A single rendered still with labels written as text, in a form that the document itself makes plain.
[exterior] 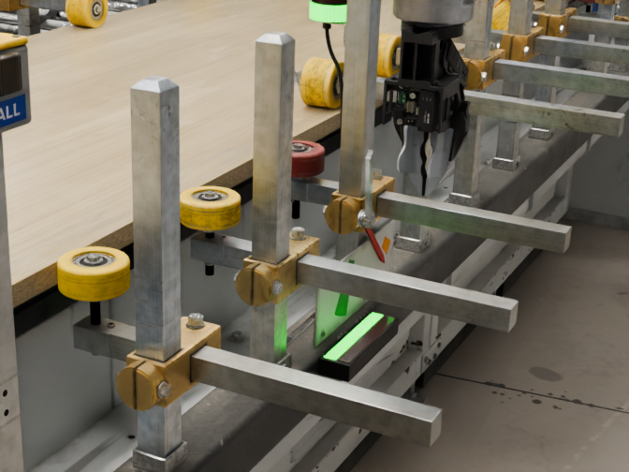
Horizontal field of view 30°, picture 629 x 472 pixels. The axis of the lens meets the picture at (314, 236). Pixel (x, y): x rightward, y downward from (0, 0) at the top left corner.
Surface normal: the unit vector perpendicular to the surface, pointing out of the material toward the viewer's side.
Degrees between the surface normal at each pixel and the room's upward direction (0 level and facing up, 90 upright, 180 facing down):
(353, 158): 90
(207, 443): 0
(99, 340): 90
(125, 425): 0
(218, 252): 90
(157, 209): 90
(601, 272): 0
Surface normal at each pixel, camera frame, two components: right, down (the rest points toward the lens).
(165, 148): 0.90, 0.19
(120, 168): 0.04, -0.93
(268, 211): -0.44, 0.31
